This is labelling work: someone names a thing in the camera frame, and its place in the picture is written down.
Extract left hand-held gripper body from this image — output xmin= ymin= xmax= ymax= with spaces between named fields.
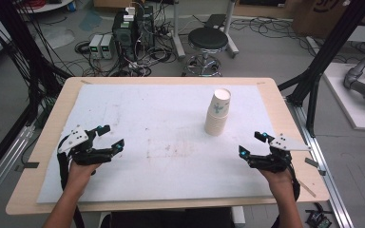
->
xmin=56 ymin=124 xmax=114 ymax=166

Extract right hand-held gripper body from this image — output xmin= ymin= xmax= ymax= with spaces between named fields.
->
xmin=248 ymin=133 xmax=313 ymax=174

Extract stack of paper cups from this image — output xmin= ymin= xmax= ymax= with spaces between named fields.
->
xmin=203 ymin=87 xmax=232 ymax=137

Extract person's right hand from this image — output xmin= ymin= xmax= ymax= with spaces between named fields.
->
xmin=259 ymin=167 xmax=295 ymax=195

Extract person's left hand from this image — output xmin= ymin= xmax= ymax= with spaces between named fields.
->
xmin=66 ymin=160 xmax=102 ymax=193

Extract white table mat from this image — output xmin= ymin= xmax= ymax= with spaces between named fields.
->
xmin=36 ymin=83 xmax=277 ymax=204

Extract thin wooden stick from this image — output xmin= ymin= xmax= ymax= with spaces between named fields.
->
xmin=298 ymin=180 xmax=317 ymax=199

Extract white table leg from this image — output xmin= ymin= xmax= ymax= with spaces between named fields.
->
xmin=231 ymin=205 xmax=247 ymax=228

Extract white floor board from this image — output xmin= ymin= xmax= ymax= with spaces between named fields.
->
xmin=322 ymin=62 xmax=365 ymax=131

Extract grey power supply unit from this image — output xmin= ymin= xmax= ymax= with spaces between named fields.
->
xmin=88 ymin=33 xmax=105 ymax=60
xmin=100 ymin=33 xmax=115 ymax=61

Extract person's dark clothing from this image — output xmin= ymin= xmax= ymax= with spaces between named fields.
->
xmin=100 ymin=207 xmax=236 ymax=228

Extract white stand leg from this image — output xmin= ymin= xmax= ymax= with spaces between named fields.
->
xmin=170 ymin=0 xmax=186 ymax=61
xmin=221 ymin=0 xmax=240 ymax=59

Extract dark equipment tower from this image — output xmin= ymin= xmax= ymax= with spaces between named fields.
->
xmin=135 ymin=5 xmax=156 ymax=53

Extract black round stool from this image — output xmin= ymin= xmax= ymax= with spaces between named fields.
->
xmin=181 ymin=27 xmax=230 ymax=78

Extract white power adapter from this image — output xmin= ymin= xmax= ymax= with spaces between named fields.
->
xmin=122 ymin=6 xmax=137 ymax=23

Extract black flat device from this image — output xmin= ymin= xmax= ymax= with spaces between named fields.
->
xmin=203 ymin=13 xmax=228 ymax=29

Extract cardboard box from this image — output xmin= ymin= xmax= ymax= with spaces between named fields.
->
xmin=291 ymin=0 xmax=365 ymax=40

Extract round white table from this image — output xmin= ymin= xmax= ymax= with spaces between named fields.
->
xmin=17 ymin=0 xmax=74 ymax=14

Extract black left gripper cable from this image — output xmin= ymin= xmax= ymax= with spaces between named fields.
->
xmin=56 ymin=134 xmax=86 ymax=228

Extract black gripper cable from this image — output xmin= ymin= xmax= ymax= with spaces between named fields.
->
xmin=286 ymin=165 xmax=301 ymax=202
xmin=56 ymin=134 xmax=86 ymax=228

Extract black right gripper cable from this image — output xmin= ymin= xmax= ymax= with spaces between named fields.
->
xmin=286 ymin=165 xmax=301 ymax=202

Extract aluminium rail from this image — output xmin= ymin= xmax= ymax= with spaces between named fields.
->
xmin=285 ymin=97 xmax=355 ymax=228
xmin=0 ymin=124 xmax=36 ymax=211

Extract tangle of floor cables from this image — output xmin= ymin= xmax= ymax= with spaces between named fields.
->
xmin=230 ymin=16 xmax=317 ymax=59
xmin=61 ymin=12 xmax=189 ymax=78

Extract black metal frame post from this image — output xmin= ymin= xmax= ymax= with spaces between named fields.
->
xmin=0 ymin=0 xmax=74 ymax=188
xmin=278 ymin=0 xmax=365 ymax=138

